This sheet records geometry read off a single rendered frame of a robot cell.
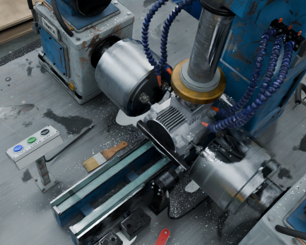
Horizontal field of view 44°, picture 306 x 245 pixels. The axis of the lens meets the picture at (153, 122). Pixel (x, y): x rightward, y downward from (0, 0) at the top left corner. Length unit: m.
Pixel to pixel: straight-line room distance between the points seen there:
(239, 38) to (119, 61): 0.43
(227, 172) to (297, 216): 0.23
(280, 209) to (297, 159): 0.60
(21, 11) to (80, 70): 1.75
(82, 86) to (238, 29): 0.68
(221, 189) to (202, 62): 0.40
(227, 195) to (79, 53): 0.74
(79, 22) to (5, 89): 0.51
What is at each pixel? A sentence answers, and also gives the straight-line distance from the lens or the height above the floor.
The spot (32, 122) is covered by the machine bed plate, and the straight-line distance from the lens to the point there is 1.67.
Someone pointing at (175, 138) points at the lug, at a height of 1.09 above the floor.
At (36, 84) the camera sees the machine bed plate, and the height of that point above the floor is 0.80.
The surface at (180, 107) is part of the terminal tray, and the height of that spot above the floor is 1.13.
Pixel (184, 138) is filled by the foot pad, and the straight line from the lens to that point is 1.30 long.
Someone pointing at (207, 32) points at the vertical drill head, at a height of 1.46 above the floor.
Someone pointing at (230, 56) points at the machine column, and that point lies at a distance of 1.39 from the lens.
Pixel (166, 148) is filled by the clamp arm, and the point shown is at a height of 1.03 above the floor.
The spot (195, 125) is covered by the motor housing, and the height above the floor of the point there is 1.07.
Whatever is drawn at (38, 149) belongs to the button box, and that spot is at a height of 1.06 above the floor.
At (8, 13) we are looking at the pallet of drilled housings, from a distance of 3.23.
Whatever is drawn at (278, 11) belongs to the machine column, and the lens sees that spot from 1.20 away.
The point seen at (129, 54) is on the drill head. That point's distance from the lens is 1.40.
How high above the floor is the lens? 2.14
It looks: 54 degrees down
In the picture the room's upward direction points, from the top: 10 degrees clockwise
